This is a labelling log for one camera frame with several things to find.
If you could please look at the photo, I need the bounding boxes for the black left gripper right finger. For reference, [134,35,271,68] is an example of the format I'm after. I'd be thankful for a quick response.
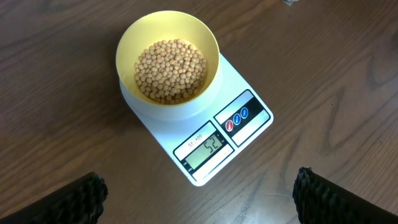
[292,167,397,224]

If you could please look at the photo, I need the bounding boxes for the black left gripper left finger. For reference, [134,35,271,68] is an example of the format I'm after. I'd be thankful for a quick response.
[1,172,108,224]

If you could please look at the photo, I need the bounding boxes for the white digital kitchen scale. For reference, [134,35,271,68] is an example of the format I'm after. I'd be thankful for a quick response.
[120,56,274,186]

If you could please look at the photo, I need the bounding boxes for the soybeans in yellow bowl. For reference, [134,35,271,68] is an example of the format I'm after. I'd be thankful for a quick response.
[134,39,208,105]

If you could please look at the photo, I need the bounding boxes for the pale yellow bowl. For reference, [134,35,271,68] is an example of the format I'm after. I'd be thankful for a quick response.
[116,11,222,105]

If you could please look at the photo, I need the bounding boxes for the clear plastic container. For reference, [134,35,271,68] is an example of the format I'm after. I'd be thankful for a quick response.
[282,0,299,6]

